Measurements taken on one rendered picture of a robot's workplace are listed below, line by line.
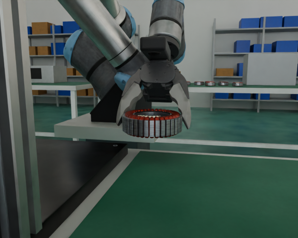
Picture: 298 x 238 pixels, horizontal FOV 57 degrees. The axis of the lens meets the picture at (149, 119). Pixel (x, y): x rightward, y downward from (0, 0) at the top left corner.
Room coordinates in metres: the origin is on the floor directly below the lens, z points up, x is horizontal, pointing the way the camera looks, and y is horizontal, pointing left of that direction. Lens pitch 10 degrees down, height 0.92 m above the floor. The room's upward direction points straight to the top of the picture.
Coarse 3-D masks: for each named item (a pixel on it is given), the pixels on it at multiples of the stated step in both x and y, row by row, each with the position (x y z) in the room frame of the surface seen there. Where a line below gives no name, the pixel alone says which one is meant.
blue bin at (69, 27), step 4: (64, 24) 6.89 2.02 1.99; (68, 24) 6.88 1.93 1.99; (72, 24) 6.86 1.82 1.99; (76, 24) 6.84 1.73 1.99; (64, 28) 6.90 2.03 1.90; (68, 28) 6.88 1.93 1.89; (72, 28) 6.86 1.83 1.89; (76, 28) 6.84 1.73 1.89; (80, 28) 6.90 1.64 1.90; (64, 32) 6.90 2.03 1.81; (68, 32) 6.88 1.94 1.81; (72, 32) 6.86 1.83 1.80
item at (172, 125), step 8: (128, 112) 0.51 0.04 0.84; (136, 112) 0.52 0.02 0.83; (144, 112) 0.54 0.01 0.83; (152, 112) 0.54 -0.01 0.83; (160, 112) 0.54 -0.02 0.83; (168, 112) 0.52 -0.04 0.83; (176, 112) 0.51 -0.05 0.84; (128, 120) 0.47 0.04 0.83; (136, 120) 0.46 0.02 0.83; (144, 120) 0.45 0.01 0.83; (152, 120) 0.45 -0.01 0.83; (160, 120) 0.46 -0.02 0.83; (168, 120) 0.46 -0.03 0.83; (176, 120) 0.47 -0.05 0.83; (128, 128) 0.47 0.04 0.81; (136, 128) 0.46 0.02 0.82; (144, 128) 0.45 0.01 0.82; (152, 128) 0.45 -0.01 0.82; (160, 128) 0.46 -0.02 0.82; (168, 128) 0.46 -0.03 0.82; (176, 128) 0.47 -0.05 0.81; (136, 136) 0.47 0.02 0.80; (144, 136) 0.46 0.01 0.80; (152, 136) 0.45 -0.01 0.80; (160, 136) 0.46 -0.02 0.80; (168, 136) 0.47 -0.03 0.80
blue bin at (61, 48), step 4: (52, 44) 6.98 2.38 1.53; (56, 44) 6.95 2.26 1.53; (60, 44) 6.92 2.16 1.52; (64, 44) 6.93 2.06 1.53; (52, 48) 6.98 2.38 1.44; (56, 48) 6.95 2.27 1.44; (60, 48) 6.93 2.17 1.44; (52, 52) 6.98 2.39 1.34; (56, 52) 6.95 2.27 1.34; (60, 52) 6.93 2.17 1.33
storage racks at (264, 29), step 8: (264, 24) 5.94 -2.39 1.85; (216, 32) 6.44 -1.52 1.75; (224, 32) 6.44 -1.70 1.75; (232, 32) 6.44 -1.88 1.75; (240, 32) 6.44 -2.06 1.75; (248, 32) 6.44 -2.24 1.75; (256, 32) 6.44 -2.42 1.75; (264, 32) 5.94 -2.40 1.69; (64, 40) 7.40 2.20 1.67; (32, 56) 7.06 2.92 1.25; (40, 56) 7.06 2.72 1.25; (48, 56) 7.06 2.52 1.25; (56, 56) 7.06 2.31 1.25; (32, 64) 7.63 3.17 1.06; (56, 64) 6.95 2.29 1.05; (64, 64) 7.41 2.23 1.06; (48, 96) 6.97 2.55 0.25; (56, 96) 6.92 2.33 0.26; (64, 96) 6.88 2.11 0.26; (80, 96) 6.79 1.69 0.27; (88, 96) 6.75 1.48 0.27; (96, 96) 6.70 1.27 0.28
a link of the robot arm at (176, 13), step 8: (160, 0) 0.67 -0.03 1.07; (168, 0) 0.66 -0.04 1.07; (176, 0) 0.67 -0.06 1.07; (152, 8) 0.68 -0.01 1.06; (160, 8) 0.65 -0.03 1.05; (168, 8) 0.64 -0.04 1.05; (176, 8) 0.65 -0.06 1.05; (152, 16) 0.66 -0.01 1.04; (160, 16) 0.63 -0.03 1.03; (168, 16) 0.63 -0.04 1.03; (176, 16) 0.64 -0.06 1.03
